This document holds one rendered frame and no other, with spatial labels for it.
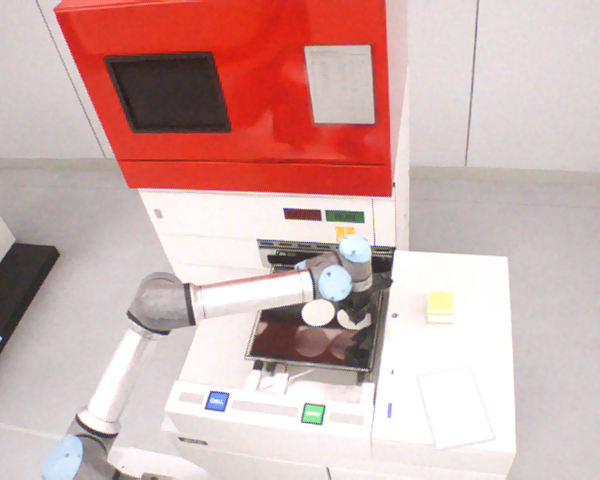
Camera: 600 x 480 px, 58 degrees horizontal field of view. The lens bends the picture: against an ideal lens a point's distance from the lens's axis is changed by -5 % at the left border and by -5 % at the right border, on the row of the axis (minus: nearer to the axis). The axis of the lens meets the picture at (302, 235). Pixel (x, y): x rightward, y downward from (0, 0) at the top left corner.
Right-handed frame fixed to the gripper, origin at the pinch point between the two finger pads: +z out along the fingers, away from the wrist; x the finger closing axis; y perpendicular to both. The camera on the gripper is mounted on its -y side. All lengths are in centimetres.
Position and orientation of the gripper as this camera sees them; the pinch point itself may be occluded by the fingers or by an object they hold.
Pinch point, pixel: (367, 321)
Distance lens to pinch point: 168.0
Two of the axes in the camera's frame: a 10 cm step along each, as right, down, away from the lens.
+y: -7.7, 5.2, -3.7
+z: 1.3, 6.9, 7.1
